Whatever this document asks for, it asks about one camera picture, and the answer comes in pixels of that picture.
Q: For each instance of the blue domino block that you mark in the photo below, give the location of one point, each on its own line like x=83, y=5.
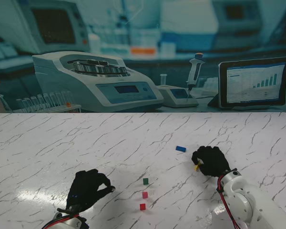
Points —
x=181, y=148

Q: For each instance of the red domino block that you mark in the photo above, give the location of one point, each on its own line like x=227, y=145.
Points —
x=142, y=207

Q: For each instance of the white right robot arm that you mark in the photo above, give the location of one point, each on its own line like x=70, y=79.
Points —
x=248, y=202

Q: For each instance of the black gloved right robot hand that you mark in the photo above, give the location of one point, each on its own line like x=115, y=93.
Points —
x=212, y=162

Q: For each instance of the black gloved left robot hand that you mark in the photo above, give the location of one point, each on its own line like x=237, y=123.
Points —
x=85, y=190

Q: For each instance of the yellow domino block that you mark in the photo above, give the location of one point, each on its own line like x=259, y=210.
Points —
x=197, y=166

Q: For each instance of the printed laboratory photo backdrop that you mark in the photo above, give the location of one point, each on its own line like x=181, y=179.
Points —
x=143, y=35

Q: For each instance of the green domino block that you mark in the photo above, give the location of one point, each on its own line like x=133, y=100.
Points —
x=146, y=181

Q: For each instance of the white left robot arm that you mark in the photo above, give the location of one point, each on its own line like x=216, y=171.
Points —
x=64, y=220

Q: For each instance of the pink domino block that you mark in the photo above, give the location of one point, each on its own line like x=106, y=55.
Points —
x=145, y=195

